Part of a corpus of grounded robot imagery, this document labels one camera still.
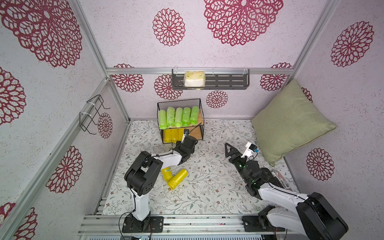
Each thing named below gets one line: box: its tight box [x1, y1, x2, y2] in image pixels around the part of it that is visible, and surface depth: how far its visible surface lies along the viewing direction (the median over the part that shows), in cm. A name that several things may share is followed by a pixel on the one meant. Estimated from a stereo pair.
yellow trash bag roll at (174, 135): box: [171, 128, 179, 144], surface depth 107 cm
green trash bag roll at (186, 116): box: [182, 107, 191, 127], surface depth 96 cm
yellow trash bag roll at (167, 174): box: [161, 167, 173, 182], surface depth 89 cm
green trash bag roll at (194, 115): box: [189, 105, 199, 125], surface depth 97 cm
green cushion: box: [251, 79, 337, 166], surface depth 85 cm
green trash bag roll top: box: [166, 106, 176, 128], surface depth 96 cm
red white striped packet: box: [271, 169, 292, 191], surface depth 87 cm
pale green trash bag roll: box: [175, 107, 183, 128], surface depth 97 cm
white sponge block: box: [183, 70, 206, 88], surface depth 92 cm
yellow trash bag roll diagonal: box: [167, 168, 189, 190], surface depth 89 cm
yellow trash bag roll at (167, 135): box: [163, 129, 172, 143], surface depth 106 cm
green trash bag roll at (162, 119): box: [158, 109, 167, 130], surface depth 94 cm
